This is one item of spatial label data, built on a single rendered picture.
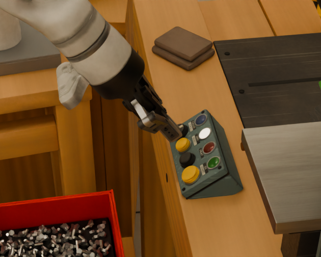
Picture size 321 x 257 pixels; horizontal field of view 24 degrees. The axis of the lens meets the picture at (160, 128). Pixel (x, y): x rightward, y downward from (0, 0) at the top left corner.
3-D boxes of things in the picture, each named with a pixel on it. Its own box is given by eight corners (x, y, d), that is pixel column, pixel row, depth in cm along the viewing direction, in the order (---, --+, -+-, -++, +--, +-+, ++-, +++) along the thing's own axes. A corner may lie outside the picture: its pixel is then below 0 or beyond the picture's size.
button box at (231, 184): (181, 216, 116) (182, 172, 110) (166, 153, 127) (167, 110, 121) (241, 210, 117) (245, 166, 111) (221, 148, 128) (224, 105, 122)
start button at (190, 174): (186, 187, 113) (181, 183, 112) (183, 174, 115) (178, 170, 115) (202, 177, 112) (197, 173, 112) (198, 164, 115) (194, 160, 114)
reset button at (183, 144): (179, 155, 119) (175, 151, 118) (177, 145, 120) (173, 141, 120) (191, 147, 118) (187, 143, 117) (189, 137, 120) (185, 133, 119)
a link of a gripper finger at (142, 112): (123, 101, 98) (128, 102, 100) (140, 130, 97) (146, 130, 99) (137, 91, 97) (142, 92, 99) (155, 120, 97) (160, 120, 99)
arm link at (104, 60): (62, 78, 103) (33, 48, 100) (127, 31, 101) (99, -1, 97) (67, 114, 96) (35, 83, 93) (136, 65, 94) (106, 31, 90)
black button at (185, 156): (183, 170, 116) (179, 165, 115) (180, 159, 118) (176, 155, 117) (195, 162, 115) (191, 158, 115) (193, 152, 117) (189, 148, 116)
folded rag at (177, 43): (216, 55, 144) (216, 42, 142) (188, 72, 140) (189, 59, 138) (177, 36, 150) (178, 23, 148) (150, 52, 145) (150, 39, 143)
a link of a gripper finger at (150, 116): (134, 122, 97) (148, 123, 103) (141, 133, 97) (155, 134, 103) (151, 110, 97) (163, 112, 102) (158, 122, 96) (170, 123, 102)
